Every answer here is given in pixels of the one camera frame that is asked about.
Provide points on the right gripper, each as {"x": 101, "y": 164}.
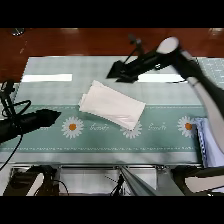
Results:
{"x": 135, "y": 69}

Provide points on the white T-shirt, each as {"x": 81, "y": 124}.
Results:
{"x": 110, "y": 103}

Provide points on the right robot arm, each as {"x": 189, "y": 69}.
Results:
{"x": 206, "y": 100}

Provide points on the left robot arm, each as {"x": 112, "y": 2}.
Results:
{"x": 20, "y": 125}

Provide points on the light blue garment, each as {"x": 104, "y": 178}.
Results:
{"x": 208, "y": 154}

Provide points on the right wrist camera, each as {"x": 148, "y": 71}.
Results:
{"x": 135, "y": 41}

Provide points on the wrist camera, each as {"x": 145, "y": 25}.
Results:
{"x": 7, "y": 87}
{"x": 135, "y": 41}

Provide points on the silver frame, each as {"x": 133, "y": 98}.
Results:
{"x": 140, "y": 186}

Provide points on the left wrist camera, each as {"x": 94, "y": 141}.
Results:
{"x": 7, "y": 87}

